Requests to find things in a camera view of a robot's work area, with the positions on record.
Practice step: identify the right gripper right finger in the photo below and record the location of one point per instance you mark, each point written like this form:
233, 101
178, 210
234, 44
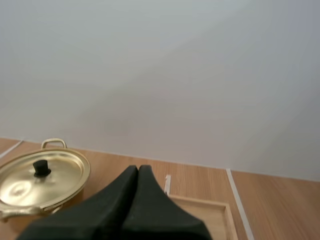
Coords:
160, 215

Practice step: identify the shallow wooden tray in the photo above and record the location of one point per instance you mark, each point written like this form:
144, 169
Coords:
215, 215

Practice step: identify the gold lid with black knob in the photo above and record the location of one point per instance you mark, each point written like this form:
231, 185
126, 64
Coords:
40, 175

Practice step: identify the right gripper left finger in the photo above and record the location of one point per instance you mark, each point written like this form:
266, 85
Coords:
100, 212

